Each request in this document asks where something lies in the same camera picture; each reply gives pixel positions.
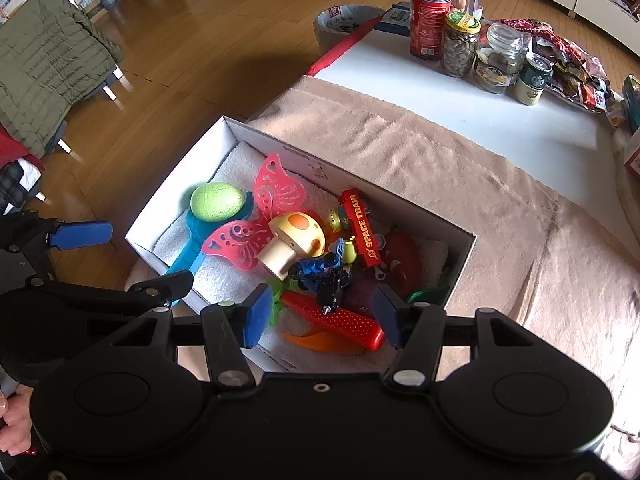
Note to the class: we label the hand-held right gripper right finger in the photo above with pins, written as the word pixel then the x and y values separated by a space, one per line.
pixel 387 320

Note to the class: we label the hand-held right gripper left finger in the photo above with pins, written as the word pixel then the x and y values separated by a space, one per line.
pixel 257 317

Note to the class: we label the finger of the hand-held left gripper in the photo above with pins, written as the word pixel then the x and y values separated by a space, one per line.
pixel 82 235
pixel 150 290

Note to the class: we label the light green plastic toy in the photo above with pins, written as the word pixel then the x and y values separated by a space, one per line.
pixel 277 305

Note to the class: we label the red plastic toy tool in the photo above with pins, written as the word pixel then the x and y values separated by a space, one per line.
pixel 350 325

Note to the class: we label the dark green plastic toy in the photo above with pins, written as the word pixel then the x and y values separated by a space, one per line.
pixel 430 294

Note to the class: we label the blue toy comb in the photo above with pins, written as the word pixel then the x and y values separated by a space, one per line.
pixel 192 255

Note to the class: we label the dark red plastic toy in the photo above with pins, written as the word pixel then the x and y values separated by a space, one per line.
pixel 402 260

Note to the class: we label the orange curved plastic toy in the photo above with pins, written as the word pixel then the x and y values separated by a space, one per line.
pixel 325 342

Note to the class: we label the blue toy motorcycle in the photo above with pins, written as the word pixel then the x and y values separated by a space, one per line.
pixel 315 267

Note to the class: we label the green alien figure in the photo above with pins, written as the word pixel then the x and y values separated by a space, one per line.
pixel 337 220
pixel 350 252

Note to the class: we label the red toy train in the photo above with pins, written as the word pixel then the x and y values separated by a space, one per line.
pixel 367 230

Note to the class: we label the yellow mushroom toy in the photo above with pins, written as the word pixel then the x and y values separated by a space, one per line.
pixel 295 232

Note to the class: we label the green toy egg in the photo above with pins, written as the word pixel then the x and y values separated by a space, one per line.
pixel 217 202

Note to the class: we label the pink plastic butterfly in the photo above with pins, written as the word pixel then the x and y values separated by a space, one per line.
pixel 280 190

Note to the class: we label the white cardboard box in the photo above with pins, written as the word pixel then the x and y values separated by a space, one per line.
pixel 280 137

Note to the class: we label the person's left hand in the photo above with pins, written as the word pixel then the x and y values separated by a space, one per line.
pixel 15 420

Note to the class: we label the plaid cloth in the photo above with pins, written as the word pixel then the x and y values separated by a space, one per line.
pixel 17 185

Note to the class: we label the green quilted jacket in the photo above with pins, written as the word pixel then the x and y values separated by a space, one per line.
pixel 50 65

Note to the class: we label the beige towel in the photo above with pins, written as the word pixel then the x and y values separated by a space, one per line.
pixel 500 185

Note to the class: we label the green coffee can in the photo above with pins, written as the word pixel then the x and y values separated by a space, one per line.
pixel 532 82

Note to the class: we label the clear glass jar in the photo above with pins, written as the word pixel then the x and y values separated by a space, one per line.
pixel 497 62

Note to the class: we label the yellow lidded seed jar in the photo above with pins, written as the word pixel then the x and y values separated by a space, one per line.
pixel 459 47

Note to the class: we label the white box with red print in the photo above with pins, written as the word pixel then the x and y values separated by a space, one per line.
pixel 634 155

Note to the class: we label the red tin can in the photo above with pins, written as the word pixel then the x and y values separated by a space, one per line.
pixel 430 25

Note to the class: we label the lined trash bin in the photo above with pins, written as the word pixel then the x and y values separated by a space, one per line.
pixel 345 25

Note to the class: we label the blue and white flat box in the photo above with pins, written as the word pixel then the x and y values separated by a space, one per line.
pixel 395 20

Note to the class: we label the pile of snack packets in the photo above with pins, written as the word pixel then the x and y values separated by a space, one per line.
pixel 570 67

